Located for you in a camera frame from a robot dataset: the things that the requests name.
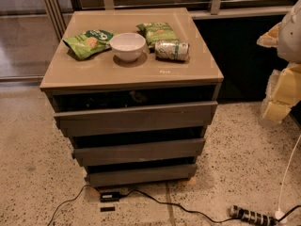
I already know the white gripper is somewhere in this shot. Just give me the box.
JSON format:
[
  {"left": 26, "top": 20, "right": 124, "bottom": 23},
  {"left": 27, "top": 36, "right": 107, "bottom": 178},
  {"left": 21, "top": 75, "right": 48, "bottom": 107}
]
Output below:
[{"left": 257, "top": 24, "right": 301, "bottom": 122}]

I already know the grey bottom drawer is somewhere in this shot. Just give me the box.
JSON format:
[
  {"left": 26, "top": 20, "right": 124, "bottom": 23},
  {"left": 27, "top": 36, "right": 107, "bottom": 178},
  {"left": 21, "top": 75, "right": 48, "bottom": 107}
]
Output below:
[{"left": 87, "top": 164, "right": 197, "bottom": 187}]

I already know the grey drawer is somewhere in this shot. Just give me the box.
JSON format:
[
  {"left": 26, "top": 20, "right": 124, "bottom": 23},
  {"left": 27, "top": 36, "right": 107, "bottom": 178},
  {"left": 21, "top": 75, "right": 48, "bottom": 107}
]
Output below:
[
  {"left": 54, "top": 101, "right": 217, "bottom": 137},
  {"left": 73, "top": 138, "right": 205, "bottom": 167},
  {"left": 87, "top": 164, "right": 197, "bottom": 187}
]

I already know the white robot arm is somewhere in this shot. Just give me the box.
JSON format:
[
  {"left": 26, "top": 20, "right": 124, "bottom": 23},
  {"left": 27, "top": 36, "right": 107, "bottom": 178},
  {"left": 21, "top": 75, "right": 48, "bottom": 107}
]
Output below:
[{"left": 257, "top": 0, "right": 301, "bottom": 123}]

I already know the grey top drawer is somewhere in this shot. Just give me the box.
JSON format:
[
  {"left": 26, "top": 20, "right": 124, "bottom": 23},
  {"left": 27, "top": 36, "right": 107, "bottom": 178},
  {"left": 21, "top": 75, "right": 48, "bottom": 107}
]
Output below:
[{"left": 54, "top": 101, "right": 217, "bottom": 137}]

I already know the grey middle drawer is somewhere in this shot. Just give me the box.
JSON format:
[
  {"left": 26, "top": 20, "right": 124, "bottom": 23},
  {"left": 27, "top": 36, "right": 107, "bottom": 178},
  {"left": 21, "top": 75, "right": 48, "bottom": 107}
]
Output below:
[{"left": 73, "top": 138, "right": 205, "bottom": 167}]

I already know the grey three-drawer cabinet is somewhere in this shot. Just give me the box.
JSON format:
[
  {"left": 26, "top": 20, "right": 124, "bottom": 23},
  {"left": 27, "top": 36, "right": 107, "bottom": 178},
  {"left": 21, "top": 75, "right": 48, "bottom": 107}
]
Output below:
[{"left": 40, "top": 8, "right": 223, "bottom": 176}]

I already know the green white soda can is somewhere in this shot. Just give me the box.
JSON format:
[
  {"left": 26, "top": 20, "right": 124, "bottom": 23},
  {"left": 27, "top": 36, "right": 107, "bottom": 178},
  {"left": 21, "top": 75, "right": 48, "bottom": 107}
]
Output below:
[{"left": 155, "top": 40, "right": 189, "bottom": 61}]

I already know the green chip bag right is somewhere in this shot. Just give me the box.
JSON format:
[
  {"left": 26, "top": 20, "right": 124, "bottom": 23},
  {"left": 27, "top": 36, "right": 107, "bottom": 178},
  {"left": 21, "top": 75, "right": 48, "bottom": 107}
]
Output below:
[{"left": 136, "top": 22, "right": 179, "bottom": 49}]

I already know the green chip bag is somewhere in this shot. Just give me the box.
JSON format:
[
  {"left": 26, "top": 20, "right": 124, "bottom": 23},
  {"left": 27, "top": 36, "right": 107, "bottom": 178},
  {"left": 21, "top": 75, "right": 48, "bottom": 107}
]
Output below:
[
  {"left": 63, "top": 30, "right": 114, "bottom": 60},
  {"left": 136, "top": 22, "right": 179, "bottom": 49}
]

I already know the black power strip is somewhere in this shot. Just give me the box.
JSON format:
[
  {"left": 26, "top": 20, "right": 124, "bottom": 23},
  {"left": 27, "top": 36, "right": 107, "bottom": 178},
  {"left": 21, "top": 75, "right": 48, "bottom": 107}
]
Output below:
[{"left": 229, "top": 205, "right": 277, "bottom": 226}]

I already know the white ceramic bowl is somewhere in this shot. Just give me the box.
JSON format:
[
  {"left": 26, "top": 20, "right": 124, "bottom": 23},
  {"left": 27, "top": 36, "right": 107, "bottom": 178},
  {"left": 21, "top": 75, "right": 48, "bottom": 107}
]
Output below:
[{"left": 110, "top": 33, "right": 146, "bottom": 62}]

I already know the green chip bag left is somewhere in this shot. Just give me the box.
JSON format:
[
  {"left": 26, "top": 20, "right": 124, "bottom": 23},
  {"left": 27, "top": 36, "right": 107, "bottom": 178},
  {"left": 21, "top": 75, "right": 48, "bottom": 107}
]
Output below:
[{"left": 63, "top": 30, "right": 114, "bottom": 60}]

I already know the black power adapter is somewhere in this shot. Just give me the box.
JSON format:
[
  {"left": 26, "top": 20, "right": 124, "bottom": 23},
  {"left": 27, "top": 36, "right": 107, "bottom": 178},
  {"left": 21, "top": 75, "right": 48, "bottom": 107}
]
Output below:
[{"left": 100, "top": 192, "right": 120, "bottom": 202}]

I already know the small black floor tag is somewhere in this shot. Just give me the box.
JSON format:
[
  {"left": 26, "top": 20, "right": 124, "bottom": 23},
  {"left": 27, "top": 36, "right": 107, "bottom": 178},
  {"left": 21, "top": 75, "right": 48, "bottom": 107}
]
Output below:
[{"left": 100, "top": 206, "right": 116, "bottom": 212}]

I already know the metal window railing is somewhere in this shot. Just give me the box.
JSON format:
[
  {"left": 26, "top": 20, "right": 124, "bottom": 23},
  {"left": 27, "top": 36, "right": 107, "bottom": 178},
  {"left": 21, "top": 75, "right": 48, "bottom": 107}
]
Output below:
[{"left": 43, "top": 0, "right": 297, "bottom": 37}]

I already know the black floor cable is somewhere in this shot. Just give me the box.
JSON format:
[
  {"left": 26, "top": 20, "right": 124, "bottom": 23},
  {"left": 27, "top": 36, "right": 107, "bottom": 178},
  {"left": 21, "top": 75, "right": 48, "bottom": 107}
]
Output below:
[{"left": 46, "top": 184, "right": 301, "bottom": 226}]

